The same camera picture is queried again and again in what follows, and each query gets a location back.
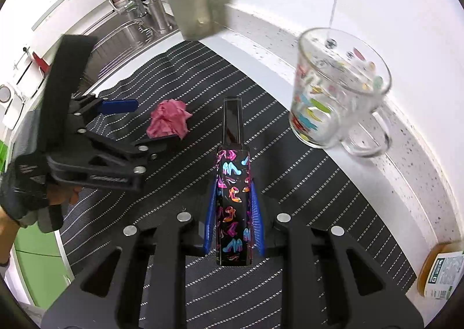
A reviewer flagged white wall socket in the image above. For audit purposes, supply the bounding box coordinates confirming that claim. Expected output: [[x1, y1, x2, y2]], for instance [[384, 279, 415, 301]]
[[12, 46, 31, 72]]

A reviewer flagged pink paper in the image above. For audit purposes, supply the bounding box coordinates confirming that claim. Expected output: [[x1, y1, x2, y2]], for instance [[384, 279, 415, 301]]
[[146, 99, 193, 140]]

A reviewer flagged black white-striped mat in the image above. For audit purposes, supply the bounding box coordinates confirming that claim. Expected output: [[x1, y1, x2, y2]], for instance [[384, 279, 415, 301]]
[[60, 41, 417, 329]]

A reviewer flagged black box colourful shoe print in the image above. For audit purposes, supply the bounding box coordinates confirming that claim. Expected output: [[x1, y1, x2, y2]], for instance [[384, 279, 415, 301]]
[[215, 96, 252, 267]]

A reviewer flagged amber bottle white label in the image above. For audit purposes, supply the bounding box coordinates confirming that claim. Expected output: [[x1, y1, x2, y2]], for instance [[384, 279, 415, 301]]
[[417, 242, 464, 301]]

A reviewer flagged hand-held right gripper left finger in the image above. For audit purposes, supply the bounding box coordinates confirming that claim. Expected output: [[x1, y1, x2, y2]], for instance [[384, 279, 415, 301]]
[[41, 182, 220, 329]]

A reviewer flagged green cabinet door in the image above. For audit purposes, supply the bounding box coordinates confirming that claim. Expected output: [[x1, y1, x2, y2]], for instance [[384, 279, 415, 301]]
[[11, 220, 78, 310]]

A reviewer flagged glass mug colourful print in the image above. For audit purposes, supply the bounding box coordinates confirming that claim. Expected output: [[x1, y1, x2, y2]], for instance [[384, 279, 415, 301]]
[[289, 27, 393, 158]]

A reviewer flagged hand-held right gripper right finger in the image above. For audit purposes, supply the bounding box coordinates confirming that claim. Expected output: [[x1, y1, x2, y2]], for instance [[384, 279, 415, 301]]
[[250, 180, 425, 329]]

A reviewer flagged stainless steel sink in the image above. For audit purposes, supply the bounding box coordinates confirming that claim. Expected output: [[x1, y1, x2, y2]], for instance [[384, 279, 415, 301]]
[[78, 6, 182, 86]]

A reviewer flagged person's left hand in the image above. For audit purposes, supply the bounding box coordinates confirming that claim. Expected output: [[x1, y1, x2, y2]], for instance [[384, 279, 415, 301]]
[[0, 155, 84, 233]]

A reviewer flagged chrome faucet with sprayer head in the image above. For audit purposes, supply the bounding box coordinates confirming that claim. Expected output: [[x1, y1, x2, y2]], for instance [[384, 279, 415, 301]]
[[112, 0, 147, 18]]

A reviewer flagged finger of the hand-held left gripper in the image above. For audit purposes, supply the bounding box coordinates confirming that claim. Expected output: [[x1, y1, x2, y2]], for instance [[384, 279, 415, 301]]
[[47, 129, 182, 192], [69, 94, 138, 127]]

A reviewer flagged white device round dial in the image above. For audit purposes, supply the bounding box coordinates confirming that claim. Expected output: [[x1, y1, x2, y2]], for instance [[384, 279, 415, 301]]
[[0, 84, 26, 130]]

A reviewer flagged sink wire rack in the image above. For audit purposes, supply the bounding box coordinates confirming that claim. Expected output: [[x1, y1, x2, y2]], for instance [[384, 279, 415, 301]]
[[85, 19, 153, 76]]

